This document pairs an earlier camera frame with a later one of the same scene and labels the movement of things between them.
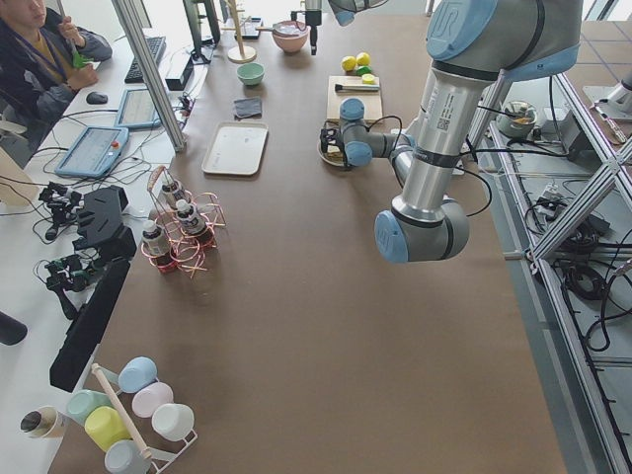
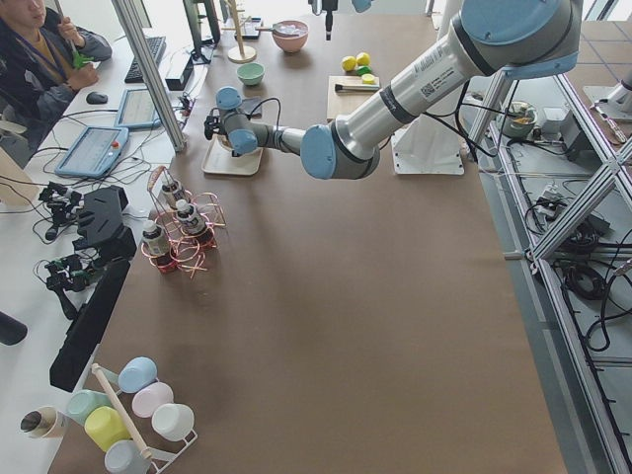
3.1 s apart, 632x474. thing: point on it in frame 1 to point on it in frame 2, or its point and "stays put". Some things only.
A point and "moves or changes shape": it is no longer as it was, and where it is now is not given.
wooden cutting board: (370, 100) stays put
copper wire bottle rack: (185, 230) stays put
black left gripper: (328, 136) to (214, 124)
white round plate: (324, 156) moves or changes shape
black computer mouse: (97, 98) stays put
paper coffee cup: (39, 423) stays put
